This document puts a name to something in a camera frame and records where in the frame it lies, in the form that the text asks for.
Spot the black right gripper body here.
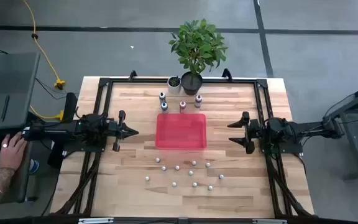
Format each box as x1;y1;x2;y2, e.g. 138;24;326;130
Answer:
242;111;262;156

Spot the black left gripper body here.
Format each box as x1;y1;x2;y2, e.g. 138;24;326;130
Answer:
106;110;127;153

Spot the black rounded panel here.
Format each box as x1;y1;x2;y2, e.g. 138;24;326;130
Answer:
63;91;78;124

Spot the pink translucent plastic bin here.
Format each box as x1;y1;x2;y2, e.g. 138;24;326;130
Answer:
155;113;208;150

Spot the small plant in white pot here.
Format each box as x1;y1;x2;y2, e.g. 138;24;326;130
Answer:
167;75;182;95

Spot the black box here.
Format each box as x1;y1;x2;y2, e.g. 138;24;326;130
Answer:
47;139;67;170

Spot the green tree in black pot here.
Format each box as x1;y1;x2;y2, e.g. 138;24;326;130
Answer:
168;18;229;96

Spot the blue shoe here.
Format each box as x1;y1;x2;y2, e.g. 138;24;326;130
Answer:
29;158;40;175

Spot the person's hand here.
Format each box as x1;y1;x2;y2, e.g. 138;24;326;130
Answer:
0;131;27;171

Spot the black pen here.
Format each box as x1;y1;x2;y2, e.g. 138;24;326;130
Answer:
0;94;11;123

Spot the grey side desk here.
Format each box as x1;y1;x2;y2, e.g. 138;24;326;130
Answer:
0;51;42;206

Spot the black aluminium rig frame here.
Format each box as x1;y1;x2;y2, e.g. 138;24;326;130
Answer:
50;77;315;218

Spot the yellow extension cable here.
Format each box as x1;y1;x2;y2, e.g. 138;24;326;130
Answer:
22;0;67;121

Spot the silver aluminium bracket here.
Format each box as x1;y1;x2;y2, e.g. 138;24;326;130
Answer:
78;217;114;224
252;218;288;224

